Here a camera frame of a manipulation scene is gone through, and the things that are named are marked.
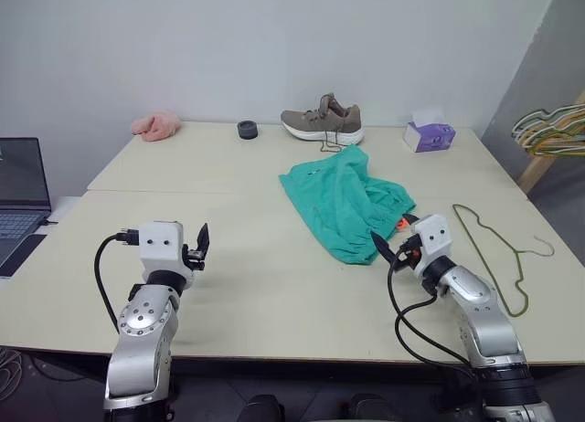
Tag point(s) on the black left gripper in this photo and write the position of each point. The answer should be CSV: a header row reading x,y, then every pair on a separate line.
x,y
195,260

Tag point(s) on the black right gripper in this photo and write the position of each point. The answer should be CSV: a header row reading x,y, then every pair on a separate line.
x,y
404,248

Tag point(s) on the green cloth garment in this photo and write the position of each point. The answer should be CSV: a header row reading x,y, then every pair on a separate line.
x,y
333,198

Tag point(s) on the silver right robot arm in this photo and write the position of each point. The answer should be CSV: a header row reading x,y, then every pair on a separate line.
x,y
484,321

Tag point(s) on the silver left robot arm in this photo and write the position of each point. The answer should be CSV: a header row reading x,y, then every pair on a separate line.
x,y
141,330

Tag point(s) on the purple tissue box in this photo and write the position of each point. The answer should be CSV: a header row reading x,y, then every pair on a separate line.
x,y
432,136

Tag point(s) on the pink cloth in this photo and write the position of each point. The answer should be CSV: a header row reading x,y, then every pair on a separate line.
x,y
157,126

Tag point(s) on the brown sneaker with white sole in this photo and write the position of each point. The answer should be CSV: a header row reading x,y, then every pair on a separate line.
x,y
329,123

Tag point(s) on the wooden clothes rack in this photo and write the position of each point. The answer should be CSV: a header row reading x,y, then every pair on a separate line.
x,y
541,166

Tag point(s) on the dark rounded shape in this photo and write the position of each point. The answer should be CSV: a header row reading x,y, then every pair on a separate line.
x,y
261,408
372,408

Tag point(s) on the bunch of coloured hangers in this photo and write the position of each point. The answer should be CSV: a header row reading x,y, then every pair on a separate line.
x,y
548,132

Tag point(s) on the grey laptop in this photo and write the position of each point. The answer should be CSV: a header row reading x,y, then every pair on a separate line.
x,y
20,180

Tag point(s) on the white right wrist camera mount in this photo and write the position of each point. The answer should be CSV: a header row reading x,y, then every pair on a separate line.
x,y
436,239

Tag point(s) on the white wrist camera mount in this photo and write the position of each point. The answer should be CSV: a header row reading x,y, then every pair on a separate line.
x,y
436,239
160,244

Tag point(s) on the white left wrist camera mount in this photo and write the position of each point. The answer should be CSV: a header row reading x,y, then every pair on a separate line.
x,y
160,244

